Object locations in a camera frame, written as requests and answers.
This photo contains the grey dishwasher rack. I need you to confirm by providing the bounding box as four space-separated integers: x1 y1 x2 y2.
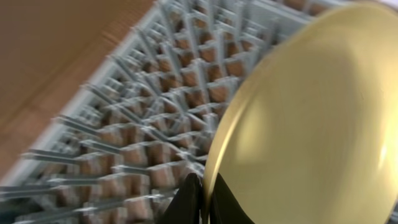
1 1 354 224

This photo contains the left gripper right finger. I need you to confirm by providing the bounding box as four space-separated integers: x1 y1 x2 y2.
210 174 254 224

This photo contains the yellow plate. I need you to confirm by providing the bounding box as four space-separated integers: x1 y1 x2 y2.
202 1 397 223

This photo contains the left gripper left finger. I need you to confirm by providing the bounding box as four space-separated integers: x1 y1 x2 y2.
158 173 203 224

